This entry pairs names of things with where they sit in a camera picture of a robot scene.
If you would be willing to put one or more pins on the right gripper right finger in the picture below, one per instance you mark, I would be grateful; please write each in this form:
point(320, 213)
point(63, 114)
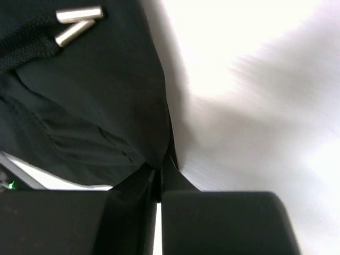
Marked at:
point(205, 222)

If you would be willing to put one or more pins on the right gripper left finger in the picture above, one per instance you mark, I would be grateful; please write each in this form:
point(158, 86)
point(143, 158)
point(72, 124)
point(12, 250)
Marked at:
point(118, 221)

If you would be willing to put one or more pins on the black shorts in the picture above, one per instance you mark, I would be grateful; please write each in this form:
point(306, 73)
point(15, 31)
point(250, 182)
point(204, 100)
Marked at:
point(82, 89)

